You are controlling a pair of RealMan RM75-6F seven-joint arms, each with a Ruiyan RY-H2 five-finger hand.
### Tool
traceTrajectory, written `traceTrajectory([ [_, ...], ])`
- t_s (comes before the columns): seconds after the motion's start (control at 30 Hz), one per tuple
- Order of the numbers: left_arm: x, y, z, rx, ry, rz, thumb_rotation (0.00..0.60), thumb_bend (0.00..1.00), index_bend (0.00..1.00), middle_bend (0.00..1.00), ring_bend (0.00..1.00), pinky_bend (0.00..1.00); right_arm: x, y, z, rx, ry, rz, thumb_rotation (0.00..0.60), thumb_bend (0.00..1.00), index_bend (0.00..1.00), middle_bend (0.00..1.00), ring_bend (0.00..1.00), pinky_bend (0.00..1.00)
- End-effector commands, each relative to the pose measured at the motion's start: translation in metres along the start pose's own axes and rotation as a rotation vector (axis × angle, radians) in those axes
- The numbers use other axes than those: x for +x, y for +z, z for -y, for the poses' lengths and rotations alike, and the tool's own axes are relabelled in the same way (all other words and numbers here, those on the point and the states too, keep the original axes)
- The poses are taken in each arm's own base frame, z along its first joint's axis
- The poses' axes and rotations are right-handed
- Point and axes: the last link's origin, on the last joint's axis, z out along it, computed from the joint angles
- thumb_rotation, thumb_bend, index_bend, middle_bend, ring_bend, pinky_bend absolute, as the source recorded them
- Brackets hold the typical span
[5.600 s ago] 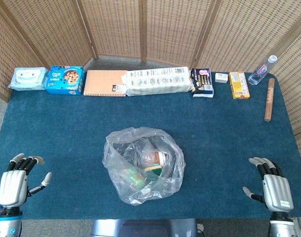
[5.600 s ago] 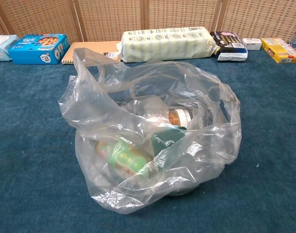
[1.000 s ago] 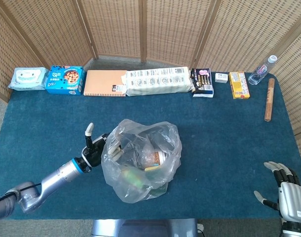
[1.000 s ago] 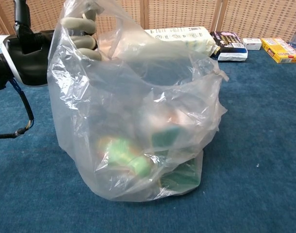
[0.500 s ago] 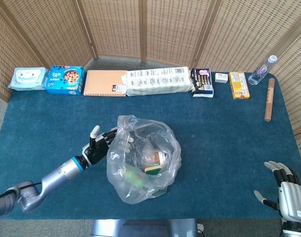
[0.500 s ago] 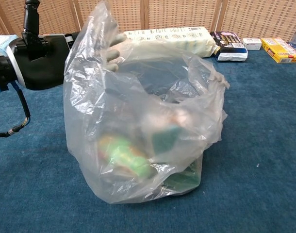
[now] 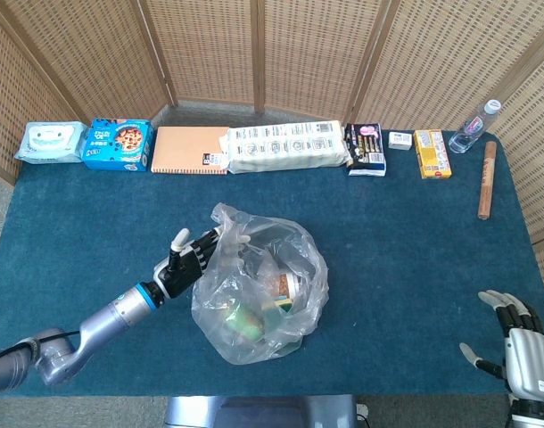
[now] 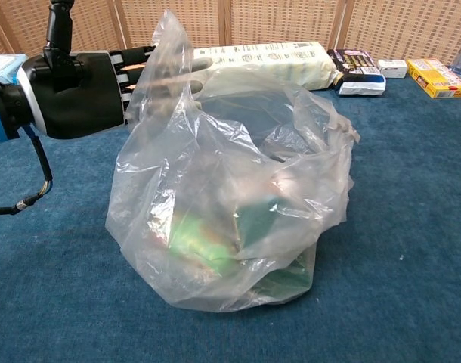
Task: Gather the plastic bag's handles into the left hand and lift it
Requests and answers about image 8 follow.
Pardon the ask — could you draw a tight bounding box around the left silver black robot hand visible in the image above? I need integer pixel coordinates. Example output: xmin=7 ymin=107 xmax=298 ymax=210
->
xmin=17 ymin=0 xmax=212 ymax=139

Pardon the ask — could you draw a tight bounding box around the clear plastic bag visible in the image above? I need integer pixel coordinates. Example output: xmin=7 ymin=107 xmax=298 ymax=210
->
xmin=104 ymin=9 xmax=362 ymax=314

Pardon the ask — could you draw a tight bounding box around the pale blue wet wipes pack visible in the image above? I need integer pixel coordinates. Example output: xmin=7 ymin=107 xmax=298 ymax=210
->
xmin=0 ymin=54 xmax=29 ymax=86

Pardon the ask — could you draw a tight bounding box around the green matryoshka doll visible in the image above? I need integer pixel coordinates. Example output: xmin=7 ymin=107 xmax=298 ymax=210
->
xmin=154 ymin=219 xmax=239 ymax=273

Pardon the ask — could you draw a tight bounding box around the long white tissue pack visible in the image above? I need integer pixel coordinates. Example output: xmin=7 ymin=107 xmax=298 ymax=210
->
xmin=192 ymin=40 xmax=345 ymax=92

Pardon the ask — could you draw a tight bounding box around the wicker folding screen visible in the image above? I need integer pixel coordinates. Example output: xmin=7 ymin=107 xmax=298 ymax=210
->
xmin=0 ymin=0 xmax=461 ymax=67

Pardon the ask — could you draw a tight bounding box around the green yellow scouring sponge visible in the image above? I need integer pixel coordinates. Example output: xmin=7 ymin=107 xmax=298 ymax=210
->
xmin=234 ymin=192 xmax=314 ymax=296

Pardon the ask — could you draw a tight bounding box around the dark pen refill package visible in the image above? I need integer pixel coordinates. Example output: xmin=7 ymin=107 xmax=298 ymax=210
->
xmin=326 ymin=48 xmax=387 ymax=96

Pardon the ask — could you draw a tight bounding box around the small white box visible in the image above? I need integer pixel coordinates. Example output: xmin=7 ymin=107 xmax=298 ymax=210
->
xmin=377 ymin=59 xmax=409 ymax=79

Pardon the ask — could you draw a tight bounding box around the blue carpet table cover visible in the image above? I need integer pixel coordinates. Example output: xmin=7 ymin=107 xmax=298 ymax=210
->
xmin=0 ymin=77 xmax=461 ymax=363

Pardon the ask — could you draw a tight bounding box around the yellow cardboard box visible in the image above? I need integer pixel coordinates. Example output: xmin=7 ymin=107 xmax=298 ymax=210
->
xmin=406 ymin=57 xmax=461 ymax=100

